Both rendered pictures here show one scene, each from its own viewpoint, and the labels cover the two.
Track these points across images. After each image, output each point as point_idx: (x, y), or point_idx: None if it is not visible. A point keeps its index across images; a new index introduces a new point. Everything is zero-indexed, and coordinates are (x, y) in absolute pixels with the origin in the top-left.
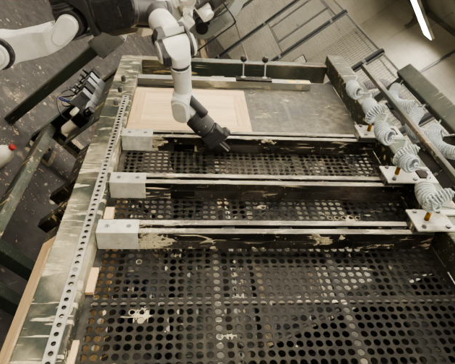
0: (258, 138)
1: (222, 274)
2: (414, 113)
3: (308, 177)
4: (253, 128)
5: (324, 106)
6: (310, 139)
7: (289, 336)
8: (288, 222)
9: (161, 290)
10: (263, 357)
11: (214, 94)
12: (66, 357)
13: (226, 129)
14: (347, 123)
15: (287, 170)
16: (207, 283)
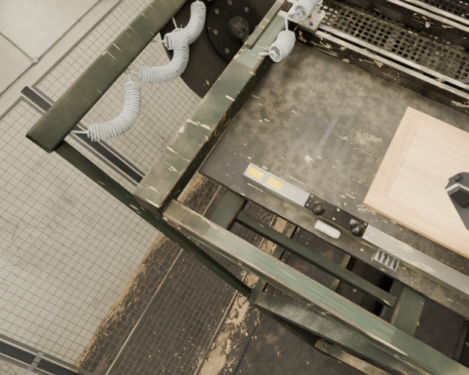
0: (427, 69)
1: (242, 342)
2: (155, 71)
3: (412, 7)
4: (396, 120)
5: (266, 123)
6: (371, 45)
7: (182, 297)
8: None
9: (354, 293)
10: None
11: (416, 210)
12: None
13: None
14: (273, 80)
15: (215, 263)
16: (275, 322)
